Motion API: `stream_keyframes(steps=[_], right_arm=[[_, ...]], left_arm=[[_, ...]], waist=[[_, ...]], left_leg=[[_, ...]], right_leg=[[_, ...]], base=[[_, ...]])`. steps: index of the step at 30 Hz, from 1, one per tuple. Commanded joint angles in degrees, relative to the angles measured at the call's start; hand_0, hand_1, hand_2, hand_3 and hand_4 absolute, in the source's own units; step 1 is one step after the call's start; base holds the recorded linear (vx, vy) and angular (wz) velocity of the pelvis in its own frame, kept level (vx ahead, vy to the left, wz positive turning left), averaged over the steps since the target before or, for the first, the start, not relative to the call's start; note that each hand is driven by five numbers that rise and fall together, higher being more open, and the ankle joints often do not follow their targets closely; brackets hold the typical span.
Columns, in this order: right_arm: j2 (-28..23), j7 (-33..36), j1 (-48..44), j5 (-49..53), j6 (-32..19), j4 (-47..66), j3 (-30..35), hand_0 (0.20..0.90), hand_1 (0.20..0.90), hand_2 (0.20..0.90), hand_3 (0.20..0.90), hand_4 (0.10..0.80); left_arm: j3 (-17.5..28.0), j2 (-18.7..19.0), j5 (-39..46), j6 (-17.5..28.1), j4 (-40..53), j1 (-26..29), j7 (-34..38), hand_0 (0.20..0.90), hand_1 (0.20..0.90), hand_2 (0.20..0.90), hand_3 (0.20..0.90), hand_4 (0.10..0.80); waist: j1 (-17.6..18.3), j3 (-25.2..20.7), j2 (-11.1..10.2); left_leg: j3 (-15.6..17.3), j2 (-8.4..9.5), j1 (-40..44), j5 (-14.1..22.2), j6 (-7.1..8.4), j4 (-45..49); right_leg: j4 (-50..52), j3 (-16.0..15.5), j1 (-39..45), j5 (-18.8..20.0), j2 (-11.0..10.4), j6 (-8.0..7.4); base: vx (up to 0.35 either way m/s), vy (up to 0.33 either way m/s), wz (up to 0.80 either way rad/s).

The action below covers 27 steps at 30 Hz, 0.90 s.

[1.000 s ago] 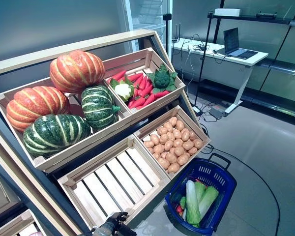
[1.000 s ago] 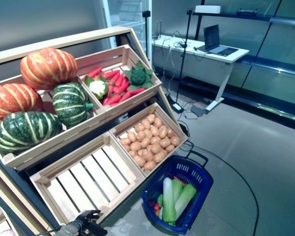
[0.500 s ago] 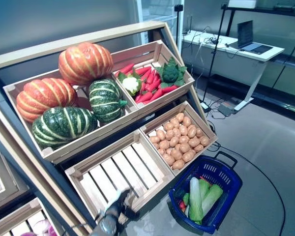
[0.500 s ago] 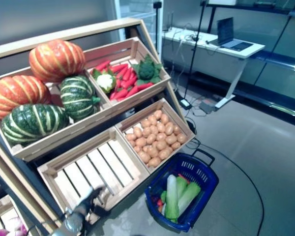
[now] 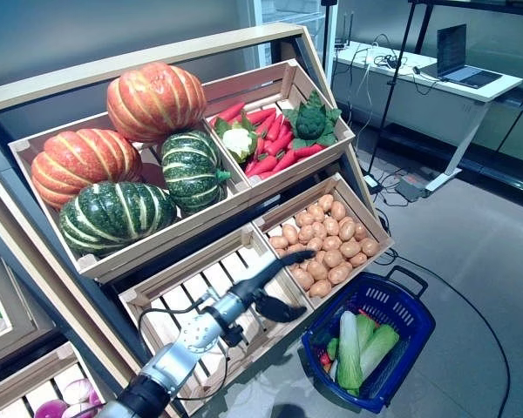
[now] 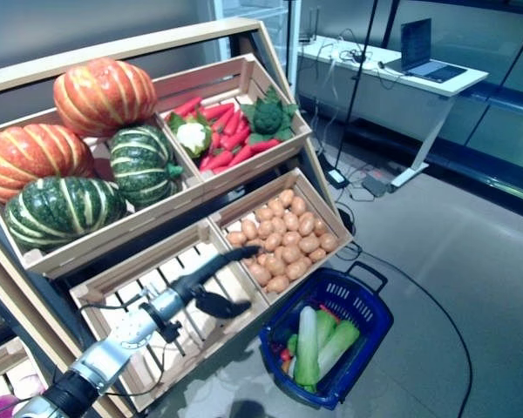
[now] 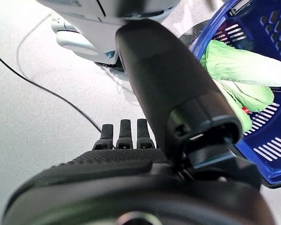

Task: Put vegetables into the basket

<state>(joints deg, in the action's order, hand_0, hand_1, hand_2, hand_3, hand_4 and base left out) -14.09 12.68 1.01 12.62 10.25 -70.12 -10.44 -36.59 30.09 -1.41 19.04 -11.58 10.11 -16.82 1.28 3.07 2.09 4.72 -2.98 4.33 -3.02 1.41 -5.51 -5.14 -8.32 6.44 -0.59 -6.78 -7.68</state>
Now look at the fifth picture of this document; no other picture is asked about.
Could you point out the grey power adapter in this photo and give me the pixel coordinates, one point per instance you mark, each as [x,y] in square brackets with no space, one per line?
[409,190]

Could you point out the wooden green produce crate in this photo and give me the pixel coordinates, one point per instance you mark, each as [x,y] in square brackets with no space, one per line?
[22,313]

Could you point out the wooden slatted cabbage crate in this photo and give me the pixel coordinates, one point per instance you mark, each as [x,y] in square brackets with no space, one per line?
[187,265]

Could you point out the black metal glass shelving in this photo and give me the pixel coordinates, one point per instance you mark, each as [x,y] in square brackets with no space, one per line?
[505,170]

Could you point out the green round toy vegetable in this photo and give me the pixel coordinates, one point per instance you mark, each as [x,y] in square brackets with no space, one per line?
[332,347]

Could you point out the white power strip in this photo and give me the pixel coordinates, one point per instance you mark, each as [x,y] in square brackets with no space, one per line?
[371,183]

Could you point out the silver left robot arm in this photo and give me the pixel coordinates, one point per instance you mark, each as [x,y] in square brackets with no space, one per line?
[187,348]

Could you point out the wooden potato crate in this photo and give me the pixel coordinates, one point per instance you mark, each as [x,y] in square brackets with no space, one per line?
[366,209]

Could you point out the toy white cauliflower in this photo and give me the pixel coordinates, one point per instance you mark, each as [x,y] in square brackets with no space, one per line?
[237,139]

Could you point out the purple white toy onion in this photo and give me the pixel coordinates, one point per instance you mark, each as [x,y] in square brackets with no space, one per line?
[95,397]
[50,409]
[80,411]
[77,389]

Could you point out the black camera pole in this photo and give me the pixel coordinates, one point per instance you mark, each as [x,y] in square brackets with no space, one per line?
[328,26]

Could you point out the toy napa cabbage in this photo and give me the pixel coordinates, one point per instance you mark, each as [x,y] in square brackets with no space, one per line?
[365,331]
[349,352]
[379,348]

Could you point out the toy green broccoli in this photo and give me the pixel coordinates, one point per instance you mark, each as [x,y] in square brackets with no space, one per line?
[311,122]

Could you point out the wooden pumpkin crate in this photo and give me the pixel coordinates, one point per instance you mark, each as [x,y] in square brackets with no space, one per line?
[157,244]

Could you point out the blue plastic shopping basket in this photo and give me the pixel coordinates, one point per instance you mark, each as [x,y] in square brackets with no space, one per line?
[401,300]

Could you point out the red toy carrot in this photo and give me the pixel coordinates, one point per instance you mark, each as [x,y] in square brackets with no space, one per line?
[261,165]
[261,115]
[228,112]
[307,150]

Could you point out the white desk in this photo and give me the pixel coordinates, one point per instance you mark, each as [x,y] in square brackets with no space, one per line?
[501,89]

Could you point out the grey open laptop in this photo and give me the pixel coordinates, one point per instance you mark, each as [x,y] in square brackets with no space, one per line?
[451,48]

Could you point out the red toy chili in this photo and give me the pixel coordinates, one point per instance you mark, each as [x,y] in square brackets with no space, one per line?
[366,314]

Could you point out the black tripod stand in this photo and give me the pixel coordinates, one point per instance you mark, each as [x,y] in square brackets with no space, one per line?
[390,82]

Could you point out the orange striped pumpkin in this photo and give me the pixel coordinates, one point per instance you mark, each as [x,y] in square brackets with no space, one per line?
[157,100]
[83,163]

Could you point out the green striped pumpkin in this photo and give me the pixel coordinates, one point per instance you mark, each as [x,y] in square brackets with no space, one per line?
[113,217]
[192,172]

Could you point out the black router with antennas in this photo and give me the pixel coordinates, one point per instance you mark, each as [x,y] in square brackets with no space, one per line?
[341,43]

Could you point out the wooden carrot crate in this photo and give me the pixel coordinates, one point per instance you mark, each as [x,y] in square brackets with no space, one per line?
[305,167]

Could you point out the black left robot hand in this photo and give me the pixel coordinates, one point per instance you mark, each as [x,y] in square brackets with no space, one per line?
[266,287]

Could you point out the brown toy potato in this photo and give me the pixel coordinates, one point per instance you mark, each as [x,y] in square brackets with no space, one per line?
[369,247]
[358,259]
[303,278]
[320,288]
[325,201]
[339,274]

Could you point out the red toy bell pepper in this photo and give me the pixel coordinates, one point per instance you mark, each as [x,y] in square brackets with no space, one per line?
[325,359]

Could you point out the wooden onion crate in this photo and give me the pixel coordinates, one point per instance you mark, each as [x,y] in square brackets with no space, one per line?
[26,379]

